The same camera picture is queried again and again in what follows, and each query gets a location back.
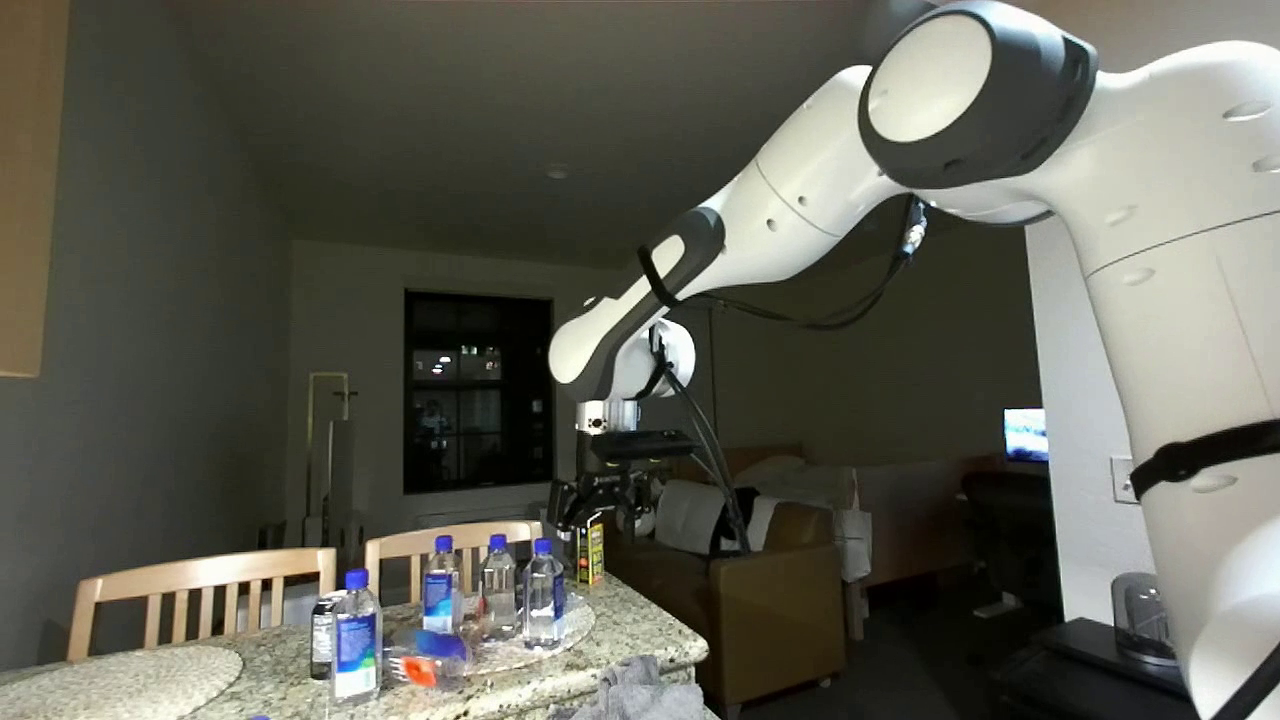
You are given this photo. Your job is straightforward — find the small glass jar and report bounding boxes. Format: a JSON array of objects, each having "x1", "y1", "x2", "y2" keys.
[{"x1": 304, "y1": 592, "x2": 341, "y2": 683}]

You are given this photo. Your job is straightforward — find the black side table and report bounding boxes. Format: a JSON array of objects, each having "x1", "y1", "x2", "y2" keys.
[{"x1": 987, "y1": 615, "x2": 1192, "y2": 720}]

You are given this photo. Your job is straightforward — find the white cushion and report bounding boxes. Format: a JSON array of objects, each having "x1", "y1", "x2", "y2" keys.
[{"x1": 649, "y1": 478, "x2": 781, "y2": 561}]

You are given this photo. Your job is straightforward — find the small grey device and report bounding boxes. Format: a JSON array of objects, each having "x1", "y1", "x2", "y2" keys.
[{"x1": 1108, "y1": 567, "x2": 1178, "y2": 653}]

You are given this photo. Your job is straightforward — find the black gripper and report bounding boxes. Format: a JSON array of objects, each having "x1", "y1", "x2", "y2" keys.
[{"x1": 549, "y1": 427, "x2": 699, "y2": 542}]

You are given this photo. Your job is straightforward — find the white wall outlet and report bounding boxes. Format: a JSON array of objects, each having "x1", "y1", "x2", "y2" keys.
[{"x1": 1104, "y1": 454, "x2": 1139, "y2": 510}]

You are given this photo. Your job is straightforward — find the light wooden chair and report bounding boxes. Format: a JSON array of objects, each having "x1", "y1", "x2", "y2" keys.
[
  {"x1": 360, "y1": 518, "x2": 549, "y2": 613},
  {"x1": 64, "y1": 545, "x2": 341, "y2": 663}
]

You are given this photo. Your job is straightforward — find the black arm strap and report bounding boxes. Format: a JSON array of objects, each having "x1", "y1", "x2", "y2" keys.
[{"x1": 1129, "y1": 415, "x2": 1280, "y2": 504}]

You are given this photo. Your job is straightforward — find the grey towel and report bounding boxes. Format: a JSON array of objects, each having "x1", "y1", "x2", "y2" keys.
[{"x1": 570, "y1": 653, "x2": 719, "y2": 720}]

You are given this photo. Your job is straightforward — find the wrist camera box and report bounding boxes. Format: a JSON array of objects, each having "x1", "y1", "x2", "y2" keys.
[{"x1": 573, "y1": 391, "x2": 649, "y2": 442}]

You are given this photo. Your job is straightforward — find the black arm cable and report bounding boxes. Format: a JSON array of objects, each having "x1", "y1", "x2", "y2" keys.
[{"x1": 636, "y1": 198, "x2": 935, "y2": 561}]

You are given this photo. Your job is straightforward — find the blue label water bottle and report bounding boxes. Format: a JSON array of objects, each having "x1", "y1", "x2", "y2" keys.
[
  {"x1": 522, "y1": 533, "x2": 570, "y2": 653},
  {"x1": 478, "y1": 533, "x2": 525, "y2": 643},
  {"x1": 422, "y1": 533, "x2": 465, "y2": 642},
  {"x1": 329, "y1": 565, "x2": 390, "y2": 703}
]

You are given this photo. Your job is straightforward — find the brown sofa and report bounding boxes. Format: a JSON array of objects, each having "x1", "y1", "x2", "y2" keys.
[{"x1": 606, "y1": 494, "x2": 852, "y2": 713}]

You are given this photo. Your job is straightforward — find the yellow carton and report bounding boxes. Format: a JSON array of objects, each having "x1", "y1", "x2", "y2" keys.
[{"x1": 573, "y1": 519, "x2": 611, "y2": 596}]

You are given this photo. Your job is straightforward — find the red snack package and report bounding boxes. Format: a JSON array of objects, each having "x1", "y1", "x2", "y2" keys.
[{"x1": 395, "y1": 653, "x2": 446, "y2": 693}]

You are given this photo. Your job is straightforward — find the clear plastic wrapper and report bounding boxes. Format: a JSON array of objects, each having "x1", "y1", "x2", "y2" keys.
[{"x1": 375, "y1": 630, "x2": 481, "y2": 698}]

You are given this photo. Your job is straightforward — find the wooden wall cabinets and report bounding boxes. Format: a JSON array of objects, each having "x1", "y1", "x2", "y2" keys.
[{"x1": 0, "y1": 0, "x2": 71, "y2": 385}]

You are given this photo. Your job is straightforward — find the lit television screen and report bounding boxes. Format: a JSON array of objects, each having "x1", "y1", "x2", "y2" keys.
[{"x1": 999, "y1": 403, "x2": 1052, "y2": 467}]

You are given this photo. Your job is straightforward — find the black television screen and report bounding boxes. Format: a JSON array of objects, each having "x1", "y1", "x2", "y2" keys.
[{"x1": 400, "y1": 289, "x2": 560, "y2": 501}]

